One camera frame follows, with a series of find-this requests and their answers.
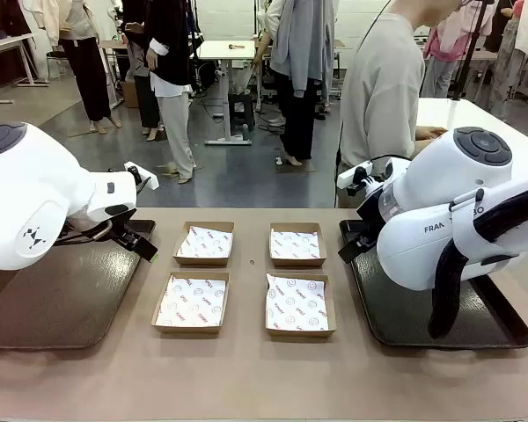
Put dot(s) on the person's right hand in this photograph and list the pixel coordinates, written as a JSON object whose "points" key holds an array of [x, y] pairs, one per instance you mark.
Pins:
{"points": [[429, 133]]}

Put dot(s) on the black textured serving tray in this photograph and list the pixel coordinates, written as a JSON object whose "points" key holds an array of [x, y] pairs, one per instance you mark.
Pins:
{"points": [[400, 316]]}

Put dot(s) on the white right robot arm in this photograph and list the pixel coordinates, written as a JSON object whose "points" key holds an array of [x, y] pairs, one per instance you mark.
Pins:
{"points": [[422, 246]]}

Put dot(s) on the background workbench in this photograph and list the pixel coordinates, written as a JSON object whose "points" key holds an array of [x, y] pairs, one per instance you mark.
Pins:
{"points": [[481, 56]]}

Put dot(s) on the mannequin grey cardigan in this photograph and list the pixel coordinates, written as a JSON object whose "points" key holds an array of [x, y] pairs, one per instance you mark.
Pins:
{"points": [[299, 44]]}

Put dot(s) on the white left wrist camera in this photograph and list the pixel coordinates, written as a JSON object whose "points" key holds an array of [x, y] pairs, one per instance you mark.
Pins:
{"points": [[151, 181]]}

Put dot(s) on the mannequin black jacket grey trousers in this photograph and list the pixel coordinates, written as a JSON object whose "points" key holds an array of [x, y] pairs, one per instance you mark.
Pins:
{"points": [[176, 118]]}

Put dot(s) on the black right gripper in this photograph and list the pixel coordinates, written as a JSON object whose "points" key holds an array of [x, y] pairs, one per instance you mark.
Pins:
{"points": [[369, 215]]}

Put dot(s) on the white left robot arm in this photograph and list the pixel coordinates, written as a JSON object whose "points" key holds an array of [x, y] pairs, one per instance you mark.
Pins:
{"points": [[26, 198]]}

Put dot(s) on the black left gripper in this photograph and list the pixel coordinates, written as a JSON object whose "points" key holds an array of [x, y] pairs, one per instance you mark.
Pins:
{"points": [[132, 241]]}

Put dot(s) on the mannequin dark patterned clothes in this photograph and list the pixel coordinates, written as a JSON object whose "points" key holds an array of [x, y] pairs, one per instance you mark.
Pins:
{"points": [[143, 101]]}

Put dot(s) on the mannequin cream jacket black trousers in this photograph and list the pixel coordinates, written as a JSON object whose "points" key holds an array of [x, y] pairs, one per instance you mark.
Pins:
{"points": [[85, 74]]}

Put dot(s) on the white side table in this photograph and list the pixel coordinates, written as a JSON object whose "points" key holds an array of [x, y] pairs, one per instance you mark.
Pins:
{"points": [[488, 114]]}

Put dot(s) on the mannequin light patterned trousers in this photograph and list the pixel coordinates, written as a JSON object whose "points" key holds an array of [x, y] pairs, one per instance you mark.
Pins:
{"points": [[506, 66]]}

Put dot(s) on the mannequin pink hoodie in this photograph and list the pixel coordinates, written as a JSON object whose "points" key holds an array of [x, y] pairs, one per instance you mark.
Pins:
{"points": [[449, 39]]}

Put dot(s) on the black stand pole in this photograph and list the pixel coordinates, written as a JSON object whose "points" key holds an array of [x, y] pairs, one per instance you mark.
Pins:
{"points": [[466, 66]]}

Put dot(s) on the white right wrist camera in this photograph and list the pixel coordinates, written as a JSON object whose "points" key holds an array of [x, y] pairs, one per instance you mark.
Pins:
{"points": [[352, 177]]}

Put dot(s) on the dark brown serving tray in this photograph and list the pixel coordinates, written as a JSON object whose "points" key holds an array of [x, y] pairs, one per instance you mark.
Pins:
{"points": [[70, 299]]}

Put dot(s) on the white table with clothes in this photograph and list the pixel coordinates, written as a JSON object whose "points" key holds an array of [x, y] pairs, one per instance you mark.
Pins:
{"points": [[9, 44]]}

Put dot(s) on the person in beige sweater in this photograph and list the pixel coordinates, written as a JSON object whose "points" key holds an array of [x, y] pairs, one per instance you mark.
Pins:
{"points": [[378, 101]]}

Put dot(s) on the black stool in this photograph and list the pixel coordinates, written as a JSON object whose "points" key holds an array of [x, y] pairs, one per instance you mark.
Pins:
{"points": [[241, 110]]}

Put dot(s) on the black chair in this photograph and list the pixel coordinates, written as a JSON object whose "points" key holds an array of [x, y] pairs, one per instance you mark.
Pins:
{"points": [[55, 55]]}

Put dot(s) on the shallow brown cardboard box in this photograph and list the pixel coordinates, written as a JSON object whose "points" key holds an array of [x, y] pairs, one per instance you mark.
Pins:
{"points": [[297, 263], [202, 262], [187, 329], [300, 332]]}

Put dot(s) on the brown cardboard carton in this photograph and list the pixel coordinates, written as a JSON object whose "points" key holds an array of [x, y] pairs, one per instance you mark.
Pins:
{"points": [[129, 94]]}

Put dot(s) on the white height-adjustable desk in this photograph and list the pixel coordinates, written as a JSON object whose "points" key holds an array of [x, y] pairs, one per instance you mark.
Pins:
{"points": [[220, 49]]}

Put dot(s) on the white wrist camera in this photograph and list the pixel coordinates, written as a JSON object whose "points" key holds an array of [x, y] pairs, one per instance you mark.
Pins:
{"points": [[151, 181], [352, 177]]}

